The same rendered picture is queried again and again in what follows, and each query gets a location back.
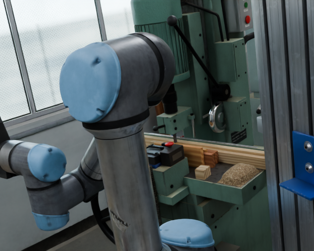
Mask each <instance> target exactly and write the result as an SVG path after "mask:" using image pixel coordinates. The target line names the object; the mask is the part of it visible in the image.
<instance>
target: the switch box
mask: <svg viewBox="0 0 314 251"><path fill-rule="evenodd" d="M224 2H225V12H226V20H227V26H228V33H232V32H242V31H245V30H248V29H251V28H253V19H252V7H251V0H224ZM244 2H247V3H248V7H247V8H244ZM244 9H248V11H246V12H244ZM247 15H248V16H250V19H251V20H250V23H249V26H248V27H245V25H247V24H248V23H246V21H245V18H246V16H247Z"/></svg>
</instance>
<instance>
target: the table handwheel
mask: <svg viewBox="0 0 314 251"><path fill-rule="evenodd" d="M98 195H99V192H98ZM91 207H92V211H93V214H94V217H95V219H96V221H97V223H98V225H99V227H100V229H101V230H102V232H103V233H104V234H105V236H106V237H107V238H108V239H109V240H110V241H111V242H112V243H113V244H115V239H114V234H113V232H112V230H111V229H110V228H109V227H108V225H107V223H106V222H107V221H109V220H111V219H110V216H107V217H105V218H103V216H102V213H101V211H100V207H99V201H98V196H96V197H95V198H94V199H93V200H91ZM115 245H116V244H115Z"/></svg>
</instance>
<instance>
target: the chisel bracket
mask: <svg viewBox="0 0 314 251"><path fill-rule="evenodd" d="M177 110H178V111H177V112H176V113H172V114H166V113H163V114H161V115H158V116H157V125H158V126H161V125H165V127H163V128H160V129H158V131H159V133H163V134H171V135H173V134H177V132H179V131H181V130H183V129H185V128H187V127H188V126H190V125H192V122H191V120H189V119H188V115H190V113H193V112H192V107H184V106H178V107H177Z"/></svg>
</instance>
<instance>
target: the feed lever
mask: <svg viewBox="0 0 314 251"><path fill-rule="evenodd" d="M167 24H168V25H169V26H173V27H174V28H175V30H176V31H177V32H178V34H179V36H180V37H181V38H182V40H183V41H184V43H185V44H186V46H187V47H188V48H189V50H190V51H191V53H192V54H193V56H194V57H195V58H196V60H197V61H198V63H199V64H200V66H201V67H202V69H203V70H204V71H205V73H206V74H207V76H208V77H209V79H210V80H211V81H212V83H213V84H214V85H213V87H212V91H211V93H212V96H213V98H214V99H216V100H227V99H228V98H232V95H231V94H230V93H231V90H230V87H229V85H228V84H218V83H217V82H216V80H215V79H214V78H213V76H212V75H211V73H210V72H209V70H208V69H207V67H206V66H205V64H204V63H203V62H202V60H201V59H200V57H199V56H198V54H197V53H196V51H195V50H194V48H193V47H192V45H191V44H190V43H189V41H188V40H187V38H186V37H185V35H184V34H183V32H182V31H181V29H180V28H179V27H178V25H177V18H176V17H175V16H174V15H170V16H169V17H168V18H167Z"/></svg>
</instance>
